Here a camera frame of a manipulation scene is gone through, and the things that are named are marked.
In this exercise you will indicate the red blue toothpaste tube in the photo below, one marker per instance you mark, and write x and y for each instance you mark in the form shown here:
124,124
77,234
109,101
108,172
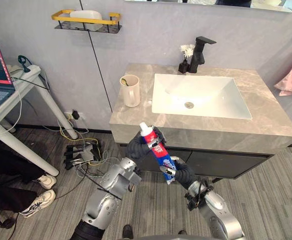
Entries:
158,152

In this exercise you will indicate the grey stone vanity cabinet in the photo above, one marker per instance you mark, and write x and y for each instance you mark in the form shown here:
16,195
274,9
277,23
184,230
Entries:
135,117

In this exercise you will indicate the white power strip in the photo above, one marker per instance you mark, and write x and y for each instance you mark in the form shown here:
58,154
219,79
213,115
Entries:
33,68

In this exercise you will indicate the person's white shoe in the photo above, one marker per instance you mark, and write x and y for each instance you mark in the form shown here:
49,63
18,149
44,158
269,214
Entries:
47,181
41,201

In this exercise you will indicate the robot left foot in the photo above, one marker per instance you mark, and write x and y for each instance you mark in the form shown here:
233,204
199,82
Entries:
127,231

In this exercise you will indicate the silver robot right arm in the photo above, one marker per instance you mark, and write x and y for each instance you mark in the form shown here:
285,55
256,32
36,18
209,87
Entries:
218,212

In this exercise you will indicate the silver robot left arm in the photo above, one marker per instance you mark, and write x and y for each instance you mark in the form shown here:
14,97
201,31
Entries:
110,180

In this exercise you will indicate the black faucet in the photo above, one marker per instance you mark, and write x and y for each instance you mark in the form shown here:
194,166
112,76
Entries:
198,52

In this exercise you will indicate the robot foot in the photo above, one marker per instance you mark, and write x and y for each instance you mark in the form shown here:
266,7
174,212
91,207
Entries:
127,231
182,232

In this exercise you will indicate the yellow-green toothbrush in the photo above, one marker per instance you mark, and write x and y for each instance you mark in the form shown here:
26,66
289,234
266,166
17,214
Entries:
124,81

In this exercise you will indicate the white wall socket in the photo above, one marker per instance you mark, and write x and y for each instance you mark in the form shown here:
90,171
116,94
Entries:
68,115

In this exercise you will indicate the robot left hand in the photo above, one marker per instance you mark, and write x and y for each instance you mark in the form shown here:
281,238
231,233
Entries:
135,147

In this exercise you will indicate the white sink basin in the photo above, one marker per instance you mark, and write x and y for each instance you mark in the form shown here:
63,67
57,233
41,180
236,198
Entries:
200,92

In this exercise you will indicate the metal sink drain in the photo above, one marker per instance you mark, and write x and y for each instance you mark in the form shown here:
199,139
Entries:
189,105

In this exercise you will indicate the black power adapter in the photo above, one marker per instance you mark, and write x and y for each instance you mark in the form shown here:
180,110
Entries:
75,115

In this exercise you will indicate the black equipment on floor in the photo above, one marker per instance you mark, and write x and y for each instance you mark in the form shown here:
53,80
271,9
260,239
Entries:
72,155

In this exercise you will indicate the beige mug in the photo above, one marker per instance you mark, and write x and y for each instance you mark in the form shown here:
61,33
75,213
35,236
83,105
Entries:
130,96

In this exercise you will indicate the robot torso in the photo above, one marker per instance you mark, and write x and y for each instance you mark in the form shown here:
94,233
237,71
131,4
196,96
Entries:
173,237

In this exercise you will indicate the white table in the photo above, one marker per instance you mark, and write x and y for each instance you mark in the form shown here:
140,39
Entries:
23,87

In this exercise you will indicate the black chair base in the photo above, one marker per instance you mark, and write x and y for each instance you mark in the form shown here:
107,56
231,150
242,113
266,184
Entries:
3,221

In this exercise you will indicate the white soap box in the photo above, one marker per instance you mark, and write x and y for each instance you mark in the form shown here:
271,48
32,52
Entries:
86,14

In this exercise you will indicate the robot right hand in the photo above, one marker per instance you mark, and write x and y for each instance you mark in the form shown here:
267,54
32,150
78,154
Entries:
185,175

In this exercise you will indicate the person's leg in black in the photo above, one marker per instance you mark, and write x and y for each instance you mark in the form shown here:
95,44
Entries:
8,197
11,165

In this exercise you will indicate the black vase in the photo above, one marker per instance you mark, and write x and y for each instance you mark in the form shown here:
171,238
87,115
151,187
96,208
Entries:
183,67

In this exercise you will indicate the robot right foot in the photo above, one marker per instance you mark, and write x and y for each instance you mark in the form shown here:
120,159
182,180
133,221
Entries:
182,232

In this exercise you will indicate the white flowers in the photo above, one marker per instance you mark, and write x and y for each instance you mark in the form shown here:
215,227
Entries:
187,50

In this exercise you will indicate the yellow black wall shelf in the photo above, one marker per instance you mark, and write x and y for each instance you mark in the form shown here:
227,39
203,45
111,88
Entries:
86,20

